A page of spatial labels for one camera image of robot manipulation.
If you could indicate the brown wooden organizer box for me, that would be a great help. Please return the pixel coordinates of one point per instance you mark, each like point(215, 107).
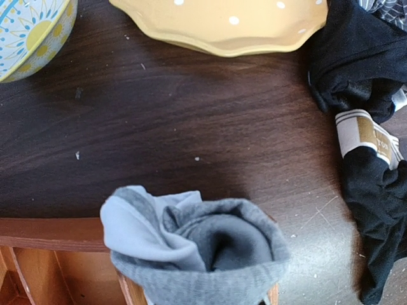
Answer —
point(60, 261)

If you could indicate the yellow dotted plate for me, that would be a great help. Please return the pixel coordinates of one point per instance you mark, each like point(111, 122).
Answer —
point(228, 28)

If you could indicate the blue patterned bowl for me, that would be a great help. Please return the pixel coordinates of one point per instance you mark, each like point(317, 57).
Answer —
point(32, 33)

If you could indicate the black underwear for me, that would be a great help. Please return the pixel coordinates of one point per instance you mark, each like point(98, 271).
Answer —
point(358, 71)

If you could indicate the grey white underwear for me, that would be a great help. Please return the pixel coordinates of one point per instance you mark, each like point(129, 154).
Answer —
point(183, 250)

